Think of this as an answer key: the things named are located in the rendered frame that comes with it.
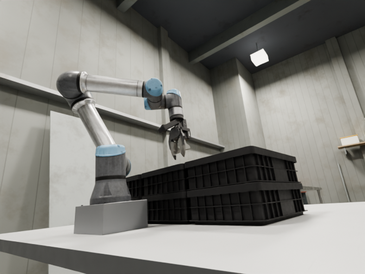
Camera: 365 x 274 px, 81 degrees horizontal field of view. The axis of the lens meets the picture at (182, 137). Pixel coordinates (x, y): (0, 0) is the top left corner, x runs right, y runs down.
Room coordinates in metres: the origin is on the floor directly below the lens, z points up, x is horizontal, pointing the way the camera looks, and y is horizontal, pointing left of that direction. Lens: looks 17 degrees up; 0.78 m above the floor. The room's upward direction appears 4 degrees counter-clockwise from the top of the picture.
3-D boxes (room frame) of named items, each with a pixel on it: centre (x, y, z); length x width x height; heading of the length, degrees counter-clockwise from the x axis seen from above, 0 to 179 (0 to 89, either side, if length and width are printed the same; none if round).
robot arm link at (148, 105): (0.97, 0.13, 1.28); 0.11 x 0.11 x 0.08; 7
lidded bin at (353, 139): (6.09, -4.89, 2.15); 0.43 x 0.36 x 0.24; 52
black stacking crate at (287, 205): (0.87, -0.24, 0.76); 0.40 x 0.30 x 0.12; 136
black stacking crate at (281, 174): (0.87, -0.24, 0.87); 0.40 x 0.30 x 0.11; 136
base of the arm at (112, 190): (0.85, 0.30, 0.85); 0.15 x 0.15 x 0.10
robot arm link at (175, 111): (1.00, 0.03, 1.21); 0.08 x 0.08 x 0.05
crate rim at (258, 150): (0.87, -0.24, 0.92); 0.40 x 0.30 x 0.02; 136
